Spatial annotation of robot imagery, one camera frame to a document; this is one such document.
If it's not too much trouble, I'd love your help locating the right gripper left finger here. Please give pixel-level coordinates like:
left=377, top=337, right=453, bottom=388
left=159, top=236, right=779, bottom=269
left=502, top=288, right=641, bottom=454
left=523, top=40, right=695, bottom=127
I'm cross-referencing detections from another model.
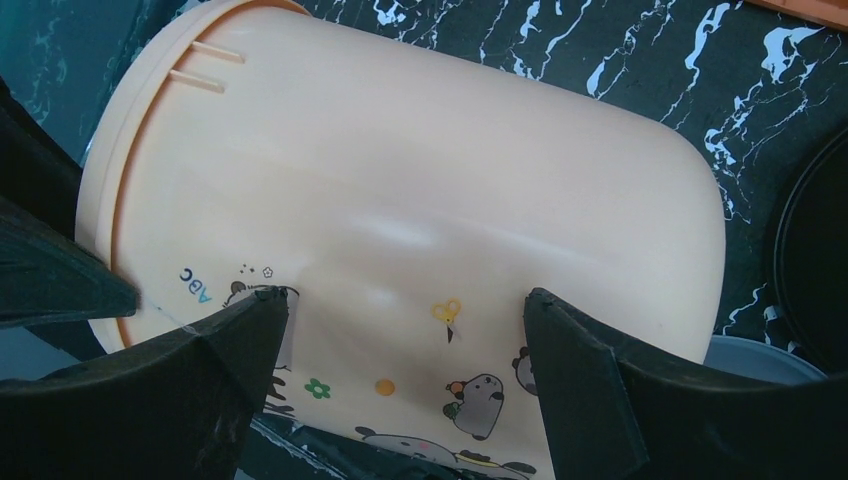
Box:
left=1, top=287, right=289, bottom=479

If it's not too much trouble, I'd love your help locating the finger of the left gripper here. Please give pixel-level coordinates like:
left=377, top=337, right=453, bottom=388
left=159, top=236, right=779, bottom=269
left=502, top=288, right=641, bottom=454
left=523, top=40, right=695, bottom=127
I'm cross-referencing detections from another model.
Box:
left=1, top=82, right=82, bottom=240
left=1, top=198, right=139, bottom=329

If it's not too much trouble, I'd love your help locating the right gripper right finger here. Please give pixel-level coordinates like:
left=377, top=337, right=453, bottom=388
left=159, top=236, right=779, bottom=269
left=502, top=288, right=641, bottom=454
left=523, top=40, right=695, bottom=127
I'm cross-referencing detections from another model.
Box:
left=523, top=288, right=847, bottom=479

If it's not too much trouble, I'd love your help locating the grey lavender plastic bucket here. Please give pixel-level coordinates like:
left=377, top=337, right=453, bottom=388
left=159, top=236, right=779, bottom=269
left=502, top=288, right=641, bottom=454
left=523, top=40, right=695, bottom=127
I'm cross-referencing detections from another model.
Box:
left=703, top=335, right=828, bottom=385

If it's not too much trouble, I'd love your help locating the black plastic bucket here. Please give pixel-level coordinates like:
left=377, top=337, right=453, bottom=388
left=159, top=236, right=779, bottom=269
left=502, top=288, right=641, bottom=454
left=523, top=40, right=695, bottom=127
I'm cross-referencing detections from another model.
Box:
left=766, top=126, right=847, bottom=374

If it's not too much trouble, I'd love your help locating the tan bucket with black liner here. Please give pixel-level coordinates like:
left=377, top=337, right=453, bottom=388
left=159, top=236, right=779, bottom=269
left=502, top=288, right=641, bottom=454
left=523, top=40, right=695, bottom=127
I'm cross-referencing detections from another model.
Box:
left=76, top=1, right=725, bottom=479

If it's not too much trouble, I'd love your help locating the orange plastic tray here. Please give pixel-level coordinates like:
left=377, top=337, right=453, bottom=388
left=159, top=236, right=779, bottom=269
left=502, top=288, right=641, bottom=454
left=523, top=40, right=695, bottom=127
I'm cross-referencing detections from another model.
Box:
left=749, top=0, right=847, bottom=32

